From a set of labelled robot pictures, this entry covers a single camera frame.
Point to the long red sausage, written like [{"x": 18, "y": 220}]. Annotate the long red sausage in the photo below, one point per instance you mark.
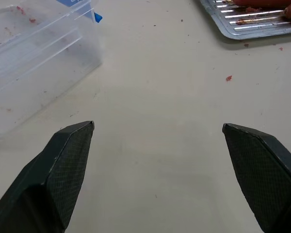
[{"x": 264, "y": 3}]

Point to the silver ribbed metal tray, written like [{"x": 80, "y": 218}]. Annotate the silver ribbed metal tray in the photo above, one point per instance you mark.
[{"x": 254, "y": 20}]

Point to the blue container clip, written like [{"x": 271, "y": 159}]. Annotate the blue container clip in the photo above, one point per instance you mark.
[{"x": 97, "y": 17}]

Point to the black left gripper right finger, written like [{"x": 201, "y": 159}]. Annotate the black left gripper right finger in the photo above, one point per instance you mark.
[{"x": 264, "y": 174}]

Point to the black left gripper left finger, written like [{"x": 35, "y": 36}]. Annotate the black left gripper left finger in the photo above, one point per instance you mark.
[{"x": 51, "y": 179}]

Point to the clear plastic container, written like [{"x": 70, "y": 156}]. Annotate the clear plastic container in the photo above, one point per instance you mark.
[{"x": 36, "y": 60}]

